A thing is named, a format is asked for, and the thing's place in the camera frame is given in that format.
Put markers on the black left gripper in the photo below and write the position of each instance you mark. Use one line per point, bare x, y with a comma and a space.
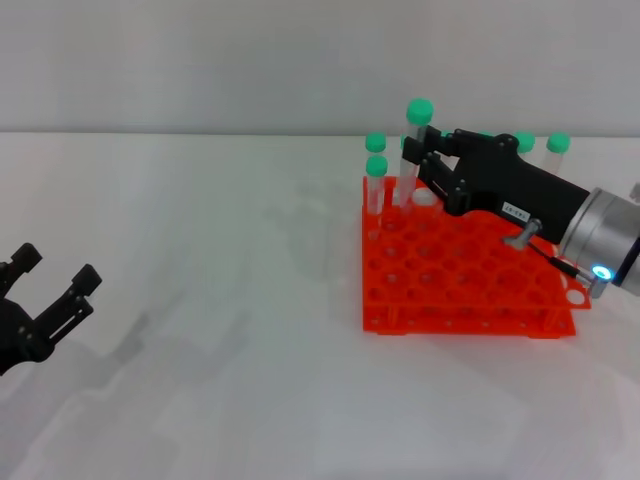
17, 335

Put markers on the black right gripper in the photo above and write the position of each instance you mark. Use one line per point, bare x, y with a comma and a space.
500, 175

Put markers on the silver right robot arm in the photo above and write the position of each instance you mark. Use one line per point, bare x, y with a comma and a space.
605, 225

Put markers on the orange plastic test tube rack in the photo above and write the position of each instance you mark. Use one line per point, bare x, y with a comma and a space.
450, 280

